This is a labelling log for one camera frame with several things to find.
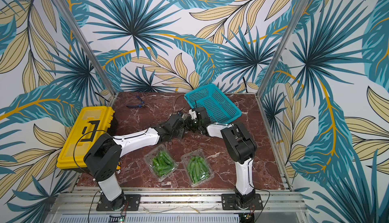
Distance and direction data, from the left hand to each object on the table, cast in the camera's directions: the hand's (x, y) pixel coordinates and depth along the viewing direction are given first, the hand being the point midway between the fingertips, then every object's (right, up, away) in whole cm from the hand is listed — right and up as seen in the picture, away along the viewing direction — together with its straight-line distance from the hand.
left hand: (180, 130), depth 91 cm
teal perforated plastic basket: (+27, +12, +19) cm, 35 cm away
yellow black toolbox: (-47, +5, -9) cm, 48 cm away
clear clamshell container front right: (+10, -19, -9) cm, 23 cm away
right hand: (-1, +4, +3) cm, 5 cm away
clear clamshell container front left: (-10, -16, -8) cm, 20 cm away
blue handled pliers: (-30, +17, +21) cm, 40 cm away
